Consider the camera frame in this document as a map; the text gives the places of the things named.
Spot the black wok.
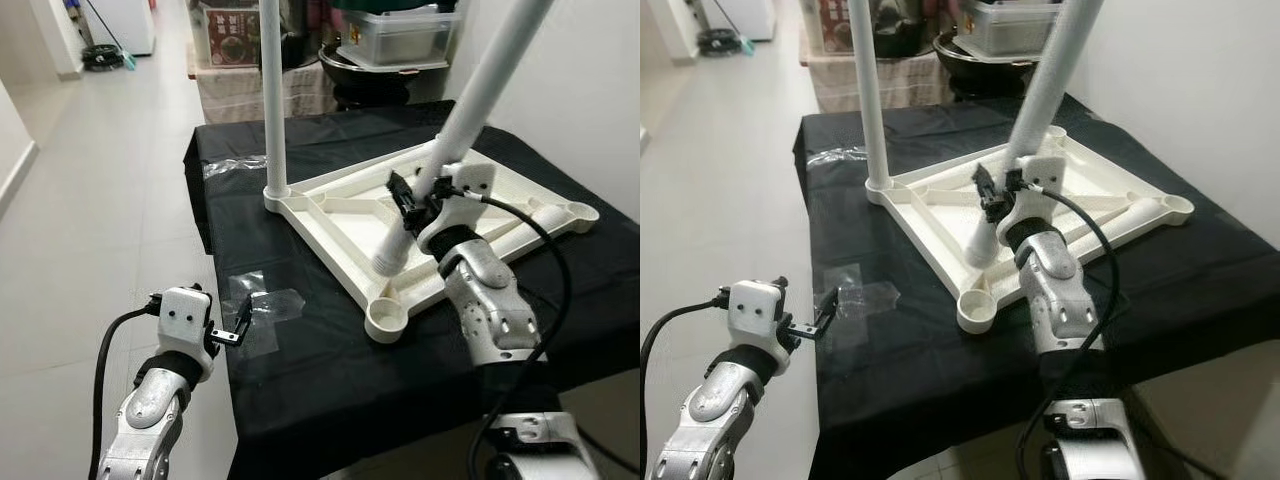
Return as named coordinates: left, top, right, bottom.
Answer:
left=933, top=30, right=1051, bottom=101
left=318, top=45, right=451, bottom=111

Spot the dark green round lid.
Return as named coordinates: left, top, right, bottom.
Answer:
left=335, top=0, right=461, bottom=13

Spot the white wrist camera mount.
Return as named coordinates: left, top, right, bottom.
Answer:
left=158, top=286, right=216, bottom=381
left=1000, top=153, right=1073, bottom=241
left=728, top=280, right=786, bottom=373
left=415, top=165, right=493, bottom=253

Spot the black tablecloth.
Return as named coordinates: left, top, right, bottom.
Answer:
left=183, top=100, right=641, bottom=480
left=792, top=95, right=1280, bottom=480

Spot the clear plastic storage box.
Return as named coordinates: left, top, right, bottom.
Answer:
left=965, top=0, right=1066, bottom=56
left=338, top=8, right=463, bottom=69

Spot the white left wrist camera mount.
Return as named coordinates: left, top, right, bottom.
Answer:
left=158, top=286, right=216, bottom=381
left=728, top=280, right=786, bottom=373

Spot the white plastic children table top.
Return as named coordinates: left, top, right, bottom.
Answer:
left=262, top=140, right=601, bottom=346
left=862, top=125, right=1196, bottom=336

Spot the teal head broom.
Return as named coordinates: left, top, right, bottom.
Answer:
left=712, top=0, right=753, bottom=56
left=85, top=0, right=138, bottom=71

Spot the clear tape patch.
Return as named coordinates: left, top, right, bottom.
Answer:
left=222, top=270, right=306, bottom=359
left=818, top=262, right=903, bottom=349

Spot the black plastic bag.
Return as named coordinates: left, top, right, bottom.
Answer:
left=280, top=0, right=341, bottom=69
left=870, top=0, right=941, bottom=56

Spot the white plastic table leg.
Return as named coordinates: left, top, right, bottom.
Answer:
left=1075, top=195, right=1171, bottom=236
left=372, top=0, right=556, bottom=278
left=850, top=0, right=893, bottom=206
left=257, top=0, right=293, bottom=209
left=965, top=0, right=1106, bottom=269
left=478, top=203, right=571, bottom=246

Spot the white refrigerator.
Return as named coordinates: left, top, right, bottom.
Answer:
left=80, top=0, right=156, bottom=56
left=700, top=0, right=776, bottom=41

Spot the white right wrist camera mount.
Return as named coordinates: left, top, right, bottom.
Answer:
left=415, top=165, right=493, bottom=253
left=1000, top=153, right=1073, bottom=241

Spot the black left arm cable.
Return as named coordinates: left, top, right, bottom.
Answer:
left=92, top=295, right=166, bottom=479
left=640, top=288, right=733, bottom=441

